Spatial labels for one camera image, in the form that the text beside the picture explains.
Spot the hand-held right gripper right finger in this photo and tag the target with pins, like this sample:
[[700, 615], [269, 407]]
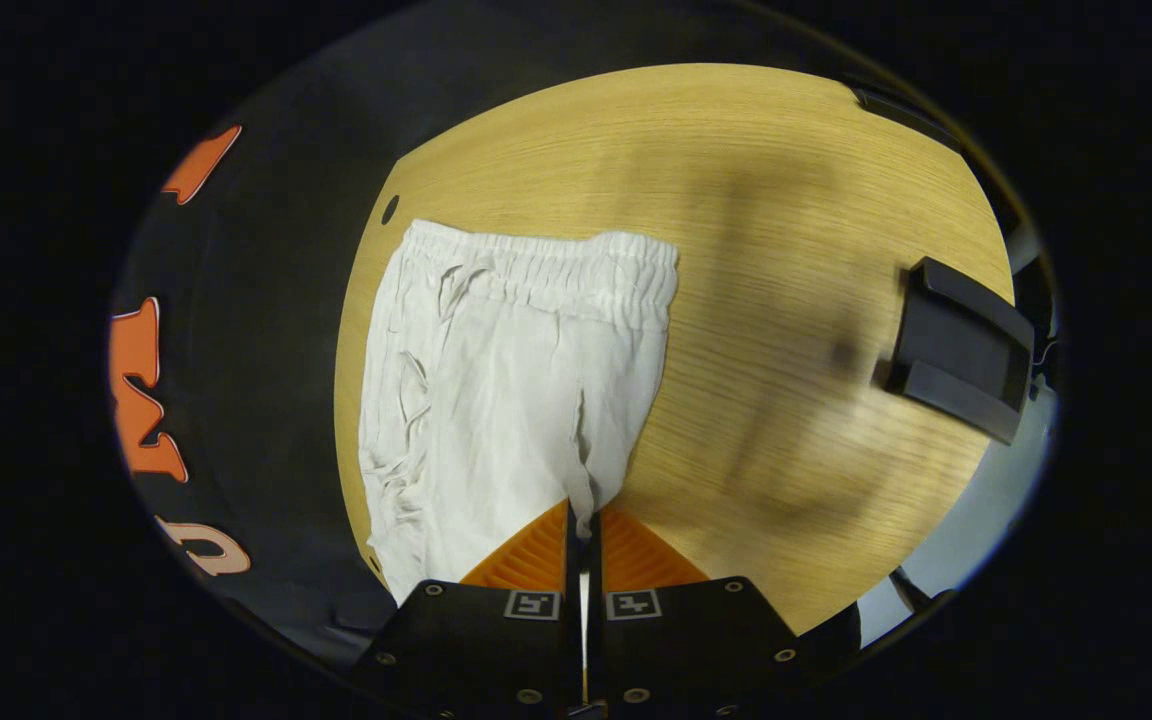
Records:
[[686, 640]]

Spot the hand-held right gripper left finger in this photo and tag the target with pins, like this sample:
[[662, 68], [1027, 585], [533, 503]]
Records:
[[476, 640]]

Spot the white jeans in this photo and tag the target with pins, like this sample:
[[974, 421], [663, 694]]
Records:
[[506, 400]]

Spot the black backdrop cloth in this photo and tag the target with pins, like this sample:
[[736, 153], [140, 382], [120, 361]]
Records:
[[266, 350]]

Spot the black plastic holder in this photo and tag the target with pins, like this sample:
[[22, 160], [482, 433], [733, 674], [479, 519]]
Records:
[[956, 350]]

